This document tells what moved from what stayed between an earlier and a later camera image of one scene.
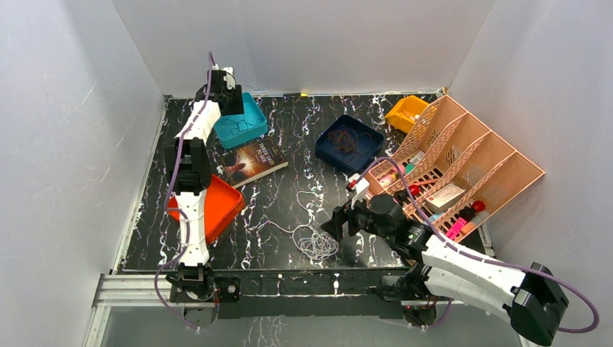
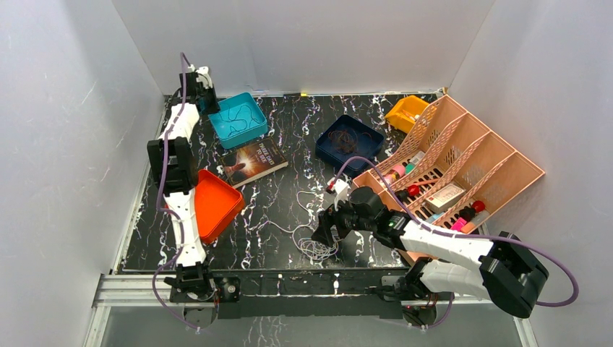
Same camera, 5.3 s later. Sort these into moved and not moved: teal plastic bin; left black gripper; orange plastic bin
Moved: left black gripper
Not moved: teal plastic bin; orange plastic bin
